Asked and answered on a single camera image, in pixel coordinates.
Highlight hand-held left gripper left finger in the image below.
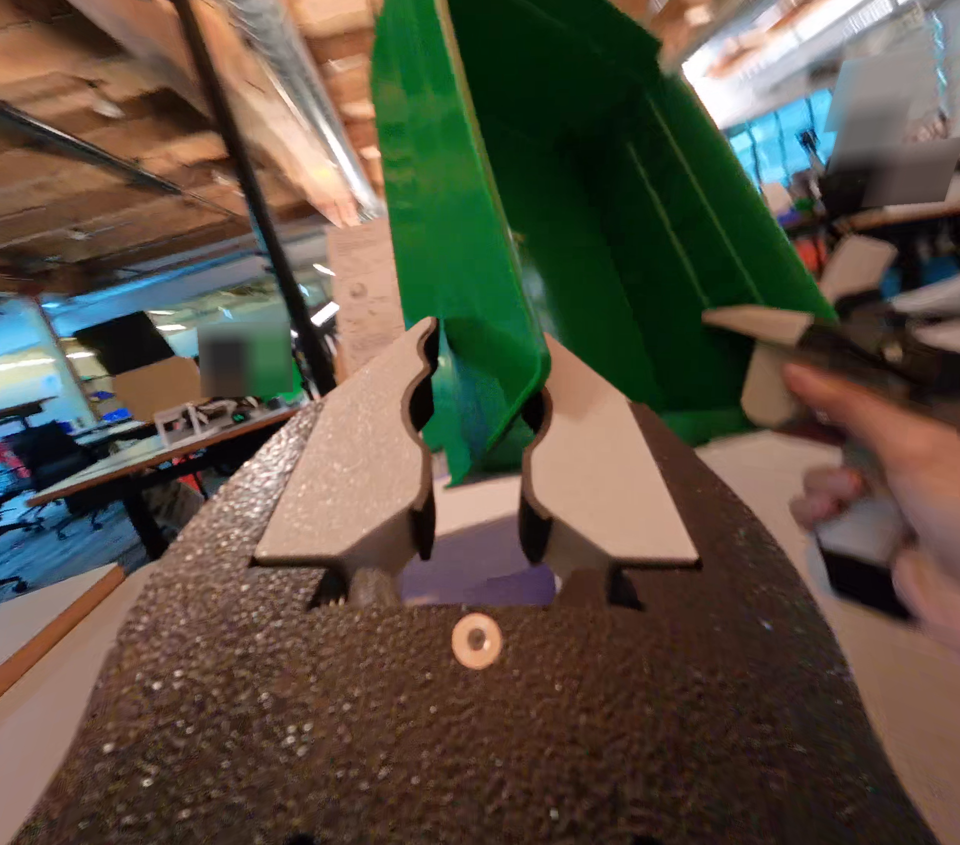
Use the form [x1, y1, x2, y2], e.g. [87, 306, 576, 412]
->
[253, 316, 440, 580]

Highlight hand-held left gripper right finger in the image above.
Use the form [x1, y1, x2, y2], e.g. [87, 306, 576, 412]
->
[519, 333, 702, 572]

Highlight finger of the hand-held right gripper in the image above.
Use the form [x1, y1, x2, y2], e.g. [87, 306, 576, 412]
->
[741, 351, 800, 428]
[701, 308, 817, 347]

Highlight green plastic bin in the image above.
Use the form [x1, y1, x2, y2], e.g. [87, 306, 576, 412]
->
[371, 0, 840, 486]

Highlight grey desk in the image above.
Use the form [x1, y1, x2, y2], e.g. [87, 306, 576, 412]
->
[0, 432, 960, 845]

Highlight person's right hand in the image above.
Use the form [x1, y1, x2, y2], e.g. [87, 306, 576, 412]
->
[781, 363, 960, 647]

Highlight printed instruction sheet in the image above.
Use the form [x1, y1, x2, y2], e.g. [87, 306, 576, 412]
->
[326, 224, 406, 377]

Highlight wooden table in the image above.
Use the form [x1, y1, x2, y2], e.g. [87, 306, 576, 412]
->
[30, 402, 301, 561]

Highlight brown cardboard box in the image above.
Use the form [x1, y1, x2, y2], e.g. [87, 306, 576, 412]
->
[112, 356, 204, 422]

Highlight black monitor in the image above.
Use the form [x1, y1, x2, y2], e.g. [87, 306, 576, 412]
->
[73, 311, 177, 375]

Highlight black pole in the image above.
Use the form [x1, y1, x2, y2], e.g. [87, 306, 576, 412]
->
[166, 0, 337, 398]

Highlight metal air duct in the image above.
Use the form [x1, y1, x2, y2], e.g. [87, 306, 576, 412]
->
[221, 0, 387, 222]

